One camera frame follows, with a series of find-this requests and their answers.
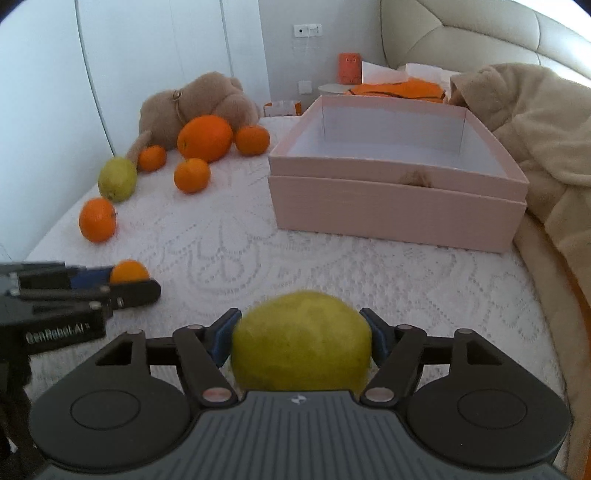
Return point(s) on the orange and white paper bag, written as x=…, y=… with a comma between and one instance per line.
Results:
x=281, y=108

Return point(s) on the white wall switch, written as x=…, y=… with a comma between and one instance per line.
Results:
x=305, y=86

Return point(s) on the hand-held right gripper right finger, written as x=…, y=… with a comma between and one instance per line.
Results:
x=378, y=339

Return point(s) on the beige fleece blanket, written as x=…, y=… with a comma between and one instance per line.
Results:
x=531, y=129

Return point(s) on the white lace bedspread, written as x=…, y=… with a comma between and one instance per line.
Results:
x=207, y=258

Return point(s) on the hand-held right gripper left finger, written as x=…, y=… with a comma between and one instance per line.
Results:
x=224, y=334

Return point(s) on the small orange mandarin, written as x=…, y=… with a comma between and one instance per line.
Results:
x=192, y=175
x=129, y=271
x=152, y=158
x=252, y=140
x=97, y=219

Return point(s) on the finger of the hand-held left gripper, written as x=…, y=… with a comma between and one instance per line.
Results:
x=92, y=277
x=136, y=293

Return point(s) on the white wall socket panel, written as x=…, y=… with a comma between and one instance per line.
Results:
x=308, y=30

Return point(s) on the orange owl figure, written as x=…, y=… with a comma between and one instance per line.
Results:
x=349, y=68

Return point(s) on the orange cloth bag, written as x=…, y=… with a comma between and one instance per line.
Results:
x=401, y=88

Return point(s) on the large orange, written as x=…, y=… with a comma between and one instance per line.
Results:
x=205, y=137

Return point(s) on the white tissue paper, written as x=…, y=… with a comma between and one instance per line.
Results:
x=381, y=71

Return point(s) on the round white side table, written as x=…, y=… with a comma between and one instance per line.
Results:
x=334, y=87

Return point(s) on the pink cardboard box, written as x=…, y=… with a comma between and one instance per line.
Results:
x=392, y=207

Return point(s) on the brown plush toy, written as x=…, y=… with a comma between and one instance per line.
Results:
x=198, y=99

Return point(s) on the beige leather headboard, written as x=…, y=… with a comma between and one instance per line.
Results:
x=461, y=32

